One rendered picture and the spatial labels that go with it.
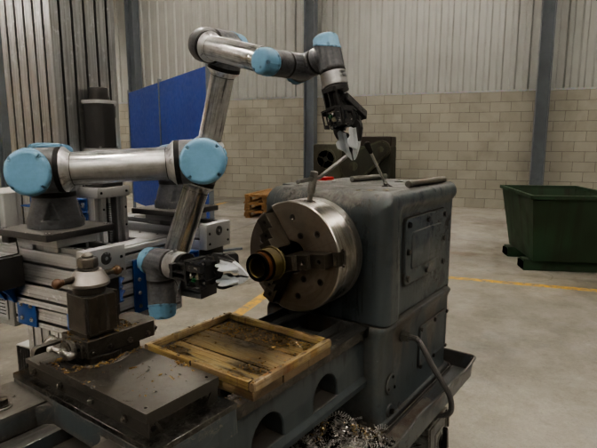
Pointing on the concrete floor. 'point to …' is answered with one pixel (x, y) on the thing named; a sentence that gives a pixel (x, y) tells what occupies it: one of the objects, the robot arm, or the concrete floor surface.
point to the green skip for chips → (552, 227)
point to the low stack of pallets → (256, 203)
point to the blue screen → (167, 122)
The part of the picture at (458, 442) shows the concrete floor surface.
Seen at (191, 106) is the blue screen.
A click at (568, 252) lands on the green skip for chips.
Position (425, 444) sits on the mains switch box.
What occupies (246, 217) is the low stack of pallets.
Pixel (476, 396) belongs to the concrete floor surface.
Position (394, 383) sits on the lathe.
